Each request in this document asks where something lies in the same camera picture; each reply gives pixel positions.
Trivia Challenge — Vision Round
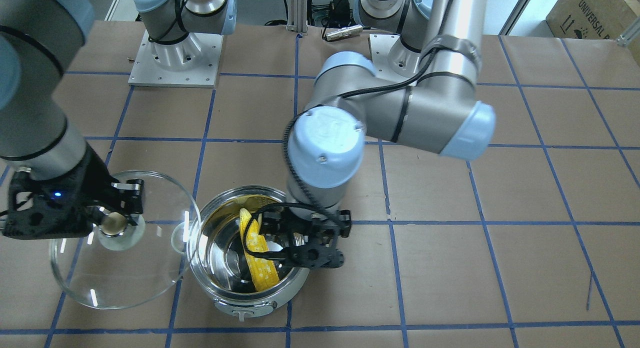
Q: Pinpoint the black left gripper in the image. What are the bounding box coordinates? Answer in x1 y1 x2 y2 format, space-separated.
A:
244 207 352 269

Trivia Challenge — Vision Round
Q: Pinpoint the black cable bundle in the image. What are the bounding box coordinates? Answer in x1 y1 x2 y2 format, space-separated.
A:
264 0 361 29

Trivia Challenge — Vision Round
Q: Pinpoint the silver cable connector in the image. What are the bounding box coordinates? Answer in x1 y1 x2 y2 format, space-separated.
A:
322 24 364 42

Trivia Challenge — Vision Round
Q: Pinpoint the glass pot lid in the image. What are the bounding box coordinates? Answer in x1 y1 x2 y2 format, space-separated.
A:
50 170 201 310

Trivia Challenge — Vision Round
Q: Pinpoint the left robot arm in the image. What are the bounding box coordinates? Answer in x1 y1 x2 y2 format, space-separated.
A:
242 0 496 269

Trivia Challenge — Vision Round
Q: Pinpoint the aluminium frame post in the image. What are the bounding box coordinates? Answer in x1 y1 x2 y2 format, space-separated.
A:
286 0 309 36

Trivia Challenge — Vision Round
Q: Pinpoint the pale green cooking pot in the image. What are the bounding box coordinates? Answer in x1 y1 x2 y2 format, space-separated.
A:
186 185 310 321

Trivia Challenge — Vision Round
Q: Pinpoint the yellow corn cob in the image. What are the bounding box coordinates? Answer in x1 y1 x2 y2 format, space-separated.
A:
238 208 279 292

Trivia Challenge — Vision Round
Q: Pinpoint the black power adapter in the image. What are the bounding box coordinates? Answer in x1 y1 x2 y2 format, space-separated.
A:
328 0 351 21

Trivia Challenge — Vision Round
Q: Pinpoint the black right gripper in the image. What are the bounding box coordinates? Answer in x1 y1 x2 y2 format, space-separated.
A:
2 145 145 240

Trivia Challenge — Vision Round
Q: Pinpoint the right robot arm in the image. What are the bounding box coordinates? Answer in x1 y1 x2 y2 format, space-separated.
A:
0 0 237 240

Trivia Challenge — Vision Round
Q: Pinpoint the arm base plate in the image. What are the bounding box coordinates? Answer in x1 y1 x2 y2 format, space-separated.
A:
128 32 224 88
369 33 421 83

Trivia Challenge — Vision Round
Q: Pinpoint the cardboard box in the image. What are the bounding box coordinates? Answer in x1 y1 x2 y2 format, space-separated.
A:
546 0 640 39

